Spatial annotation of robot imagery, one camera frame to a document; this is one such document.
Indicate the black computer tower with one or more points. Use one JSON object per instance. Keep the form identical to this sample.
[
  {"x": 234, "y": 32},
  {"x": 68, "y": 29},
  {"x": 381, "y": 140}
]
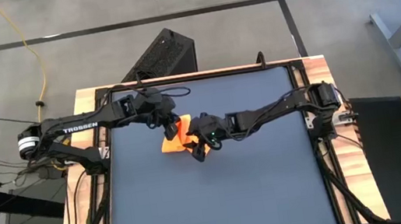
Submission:
[{"x": 165, "y": 56}]

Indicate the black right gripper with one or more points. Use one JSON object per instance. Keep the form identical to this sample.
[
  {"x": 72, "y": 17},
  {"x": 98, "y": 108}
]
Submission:
[{"x": 208, "y": 126}]

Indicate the black desk base bar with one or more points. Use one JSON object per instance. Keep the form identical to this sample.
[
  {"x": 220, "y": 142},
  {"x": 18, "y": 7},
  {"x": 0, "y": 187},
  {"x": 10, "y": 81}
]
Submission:
[{"x": 21, "y": 204}]

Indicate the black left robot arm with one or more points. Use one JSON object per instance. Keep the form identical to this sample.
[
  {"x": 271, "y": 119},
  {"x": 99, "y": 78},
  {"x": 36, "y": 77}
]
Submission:
[{"x": 77, "y": 128}]

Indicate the black aluminium table frame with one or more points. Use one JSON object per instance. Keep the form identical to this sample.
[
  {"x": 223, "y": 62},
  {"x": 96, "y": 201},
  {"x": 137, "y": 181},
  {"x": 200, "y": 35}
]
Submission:
[{"x": 218, "y": 73}]

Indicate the orange microfibre towel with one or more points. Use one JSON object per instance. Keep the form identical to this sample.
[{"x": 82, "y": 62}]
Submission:
[{"x": 176, "y": 147}]

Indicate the grey-blue table mat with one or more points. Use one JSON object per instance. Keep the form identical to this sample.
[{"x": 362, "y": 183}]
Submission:
[{"x": 217, "y": 204}]

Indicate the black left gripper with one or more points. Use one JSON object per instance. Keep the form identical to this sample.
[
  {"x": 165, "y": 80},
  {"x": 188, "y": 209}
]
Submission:
[{"x": 160, "y": 107}]

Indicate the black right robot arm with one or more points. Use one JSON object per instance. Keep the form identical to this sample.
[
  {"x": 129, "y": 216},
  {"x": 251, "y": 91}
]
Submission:
[{"x": 282, "y": 106}]

